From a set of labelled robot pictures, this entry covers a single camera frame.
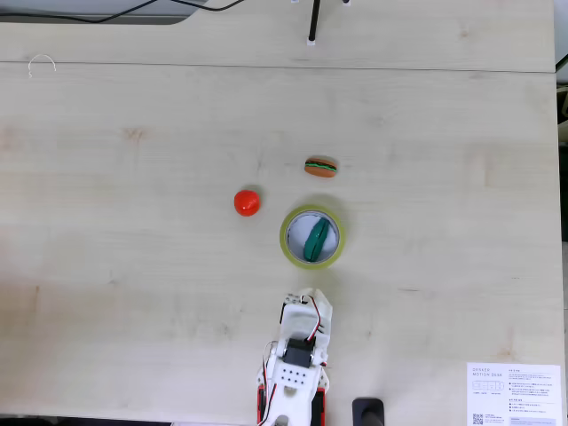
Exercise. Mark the red toy strawberry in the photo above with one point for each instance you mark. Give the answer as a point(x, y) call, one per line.
point(246, 203)

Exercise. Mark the black camera tripod white feet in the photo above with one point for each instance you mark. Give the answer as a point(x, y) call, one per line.
point(313, 22)

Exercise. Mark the green toy cucumber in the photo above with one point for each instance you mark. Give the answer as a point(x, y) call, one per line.
point(316, 239)

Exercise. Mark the yellow packing tape roll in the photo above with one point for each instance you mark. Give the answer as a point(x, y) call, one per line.
point(310, 265)

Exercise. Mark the red base clamp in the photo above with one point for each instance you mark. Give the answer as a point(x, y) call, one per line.
point(261, 404)
point(319, 406)

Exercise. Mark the white printed paper sheet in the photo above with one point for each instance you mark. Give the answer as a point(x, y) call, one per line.
point(510, 395)

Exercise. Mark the toy hamburger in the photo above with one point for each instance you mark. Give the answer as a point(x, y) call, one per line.
point(320, 168)

